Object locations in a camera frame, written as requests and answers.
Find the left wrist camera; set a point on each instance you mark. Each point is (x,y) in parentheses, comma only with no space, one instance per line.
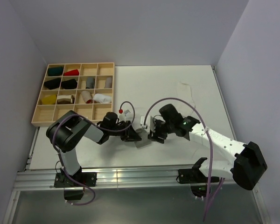
(124,115)

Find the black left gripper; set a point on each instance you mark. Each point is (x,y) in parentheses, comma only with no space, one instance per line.
(129,135)

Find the aluminium frame rail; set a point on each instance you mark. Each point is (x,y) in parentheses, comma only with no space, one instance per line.
(107,178)

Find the wooden compartment tray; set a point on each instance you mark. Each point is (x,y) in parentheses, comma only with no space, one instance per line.
(45,115)

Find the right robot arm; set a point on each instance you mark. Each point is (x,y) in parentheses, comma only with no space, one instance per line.
(243,162)

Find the dark green rolled sock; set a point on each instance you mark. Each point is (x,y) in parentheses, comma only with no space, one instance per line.
(55,71)

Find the black rolled sock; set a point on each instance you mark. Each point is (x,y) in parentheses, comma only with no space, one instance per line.
(69,84)
(52,84)

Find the white brown rolled sock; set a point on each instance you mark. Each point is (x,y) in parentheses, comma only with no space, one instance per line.
(65,99)

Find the black rolled sock left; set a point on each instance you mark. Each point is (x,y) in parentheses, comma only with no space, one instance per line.
(52,84)

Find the light grey rolled sock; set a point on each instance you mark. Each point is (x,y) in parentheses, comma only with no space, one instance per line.
(108,83)

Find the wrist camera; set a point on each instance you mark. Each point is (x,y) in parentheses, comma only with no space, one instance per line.
(146,123)
(124,115)

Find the yellow rolled sock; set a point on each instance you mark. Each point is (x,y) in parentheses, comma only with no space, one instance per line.
(49,100)

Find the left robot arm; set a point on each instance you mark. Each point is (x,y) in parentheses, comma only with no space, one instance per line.
(66,133)

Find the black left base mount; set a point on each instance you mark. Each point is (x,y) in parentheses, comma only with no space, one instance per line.
(75,187)

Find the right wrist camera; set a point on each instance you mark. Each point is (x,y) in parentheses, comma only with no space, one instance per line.
(146,123)

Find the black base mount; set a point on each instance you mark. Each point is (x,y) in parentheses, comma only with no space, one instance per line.
(191,176)
(75,187)

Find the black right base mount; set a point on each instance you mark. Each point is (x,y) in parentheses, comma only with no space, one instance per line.
(191,176)

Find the black rolled sock right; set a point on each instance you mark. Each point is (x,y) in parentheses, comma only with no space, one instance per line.
(69,84)

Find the beige rolled sock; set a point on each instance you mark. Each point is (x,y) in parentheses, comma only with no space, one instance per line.
(87,97)

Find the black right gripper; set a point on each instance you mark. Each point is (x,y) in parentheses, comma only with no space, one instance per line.
(154,136)

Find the grey sock with black stripes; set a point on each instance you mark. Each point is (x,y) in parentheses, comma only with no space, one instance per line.
(145,141)

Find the red rolled sock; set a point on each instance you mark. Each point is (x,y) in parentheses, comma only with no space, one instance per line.
(72,73)

